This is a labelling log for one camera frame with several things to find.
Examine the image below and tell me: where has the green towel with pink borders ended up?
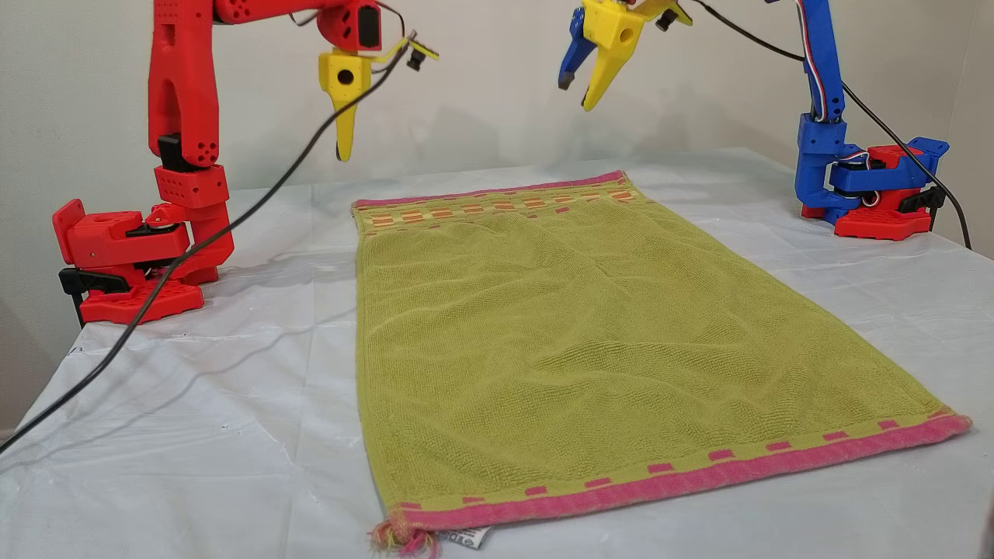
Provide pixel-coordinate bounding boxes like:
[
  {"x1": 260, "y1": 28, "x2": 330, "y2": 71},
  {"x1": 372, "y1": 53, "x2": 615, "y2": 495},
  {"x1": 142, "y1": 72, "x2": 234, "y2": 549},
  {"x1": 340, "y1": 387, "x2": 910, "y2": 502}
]
[{"x1": 351, "y1": 171, "x2": 973, "y2": 558}]

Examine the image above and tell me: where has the white tablecloth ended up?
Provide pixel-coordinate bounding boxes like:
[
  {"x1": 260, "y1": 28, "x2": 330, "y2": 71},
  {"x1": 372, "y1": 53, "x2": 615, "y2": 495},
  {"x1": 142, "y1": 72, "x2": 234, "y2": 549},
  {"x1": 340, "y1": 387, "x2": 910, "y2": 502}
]
[{"x1": 0, "y1": 148, "x2": 994, "y2": 559}]

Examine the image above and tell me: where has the black camera cable of red arm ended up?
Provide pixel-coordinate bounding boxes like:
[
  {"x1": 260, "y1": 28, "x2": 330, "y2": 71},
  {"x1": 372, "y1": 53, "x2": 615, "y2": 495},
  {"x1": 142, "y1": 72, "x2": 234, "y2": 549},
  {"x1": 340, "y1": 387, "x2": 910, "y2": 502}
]
[{"x1": 0, "y1": 31, "x2": 416, "y2": 456}]

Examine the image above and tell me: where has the camera board on blue arm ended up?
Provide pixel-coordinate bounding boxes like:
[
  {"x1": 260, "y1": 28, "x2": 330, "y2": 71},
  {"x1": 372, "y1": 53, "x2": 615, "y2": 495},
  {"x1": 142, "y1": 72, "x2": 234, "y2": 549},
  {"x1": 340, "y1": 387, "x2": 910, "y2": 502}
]
[{"x1": 633, "y1": 0, "x2": 694, "y2": 33}]

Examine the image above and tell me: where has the camera board on red arm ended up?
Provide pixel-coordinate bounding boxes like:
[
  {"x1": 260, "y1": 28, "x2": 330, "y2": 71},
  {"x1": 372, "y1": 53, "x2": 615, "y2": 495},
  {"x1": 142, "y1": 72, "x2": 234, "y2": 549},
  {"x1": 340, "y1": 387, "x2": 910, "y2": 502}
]
[{"x1": 371, "y1": 33, "x2": 440, "y2": 73}]

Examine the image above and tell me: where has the black camera cable of blue arm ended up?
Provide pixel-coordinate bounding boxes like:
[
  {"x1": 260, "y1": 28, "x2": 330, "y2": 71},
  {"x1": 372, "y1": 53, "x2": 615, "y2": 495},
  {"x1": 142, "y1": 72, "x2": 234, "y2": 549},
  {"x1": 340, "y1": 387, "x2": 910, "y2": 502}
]
[{"x1": 687, "y1": 0, "x2": 973, "y2": 251}]

